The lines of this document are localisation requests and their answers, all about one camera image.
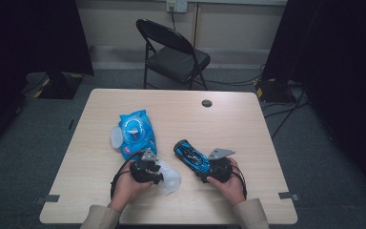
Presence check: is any white wall socket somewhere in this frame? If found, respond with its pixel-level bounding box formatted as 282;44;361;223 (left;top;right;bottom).
166;0;189;13

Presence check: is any grey tape mark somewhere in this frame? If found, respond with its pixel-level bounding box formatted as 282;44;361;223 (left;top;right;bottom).
34;194;61;205

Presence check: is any black stand base yellow tape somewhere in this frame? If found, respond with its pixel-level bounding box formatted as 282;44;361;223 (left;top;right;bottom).
254;77;296;103
34;71;84;100

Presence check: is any blue and black toy car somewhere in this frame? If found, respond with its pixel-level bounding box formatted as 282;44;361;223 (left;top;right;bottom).
173;138;213;179

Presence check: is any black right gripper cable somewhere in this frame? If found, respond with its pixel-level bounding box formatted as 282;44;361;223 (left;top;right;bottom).
232;163;249;200

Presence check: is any black folding chair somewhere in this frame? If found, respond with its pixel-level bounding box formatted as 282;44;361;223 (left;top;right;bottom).
135;18;212;91

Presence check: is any blue wet wipes pack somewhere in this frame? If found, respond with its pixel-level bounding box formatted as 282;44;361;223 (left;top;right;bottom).
110;109;158;161

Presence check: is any black floor cable bundle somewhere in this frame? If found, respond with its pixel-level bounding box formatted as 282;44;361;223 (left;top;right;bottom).
261;89;311;141

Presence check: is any black curtain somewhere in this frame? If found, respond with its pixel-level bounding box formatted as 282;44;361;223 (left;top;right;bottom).
261;0;366;204
0;0;94;160

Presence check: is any white wet wipe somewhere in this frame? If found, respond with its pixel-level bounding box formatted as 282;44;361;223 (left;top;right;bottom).
154;158;183;197

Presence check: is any person's left hand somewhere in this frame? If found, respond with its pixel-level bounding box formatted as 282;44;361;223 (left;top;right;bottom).
108;169;155;214

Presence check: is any person's right hand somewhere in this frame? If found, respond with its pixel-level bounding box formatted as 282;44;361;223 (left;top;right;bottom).
206;156;248;208

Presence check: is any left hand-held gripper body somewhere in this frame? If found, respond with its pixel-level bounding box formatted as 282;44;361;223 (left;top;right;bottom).
130;148;160;185

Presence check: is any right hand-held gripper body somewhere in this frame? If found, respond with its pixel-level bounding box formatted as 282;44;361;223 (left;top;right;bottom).
207;147;236;184

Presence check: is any beige wall conduit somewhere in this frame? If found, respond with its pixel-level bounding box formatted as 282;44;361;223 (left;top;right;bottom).
193;2;201;49

